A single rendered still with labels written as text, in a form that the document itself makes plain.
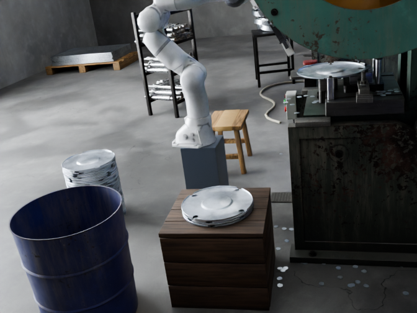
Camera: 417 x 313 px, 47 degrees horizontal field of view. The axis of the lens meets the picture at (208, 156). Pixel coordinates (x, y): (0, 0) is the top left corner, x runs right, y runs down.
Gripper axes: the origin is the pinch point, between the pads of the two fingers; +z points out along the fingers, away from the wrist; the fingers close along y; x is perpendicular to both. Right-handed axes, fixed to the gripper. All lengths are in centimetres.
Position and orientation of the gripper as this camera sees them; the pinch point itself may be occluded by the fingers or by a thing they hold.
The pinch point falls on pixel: (287, 48)
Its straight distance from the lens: 217.8
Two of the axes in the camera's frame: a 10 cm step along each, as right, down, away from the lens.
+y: -2.2, 4.0, -8.9
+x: 8.3, -4.1, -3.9
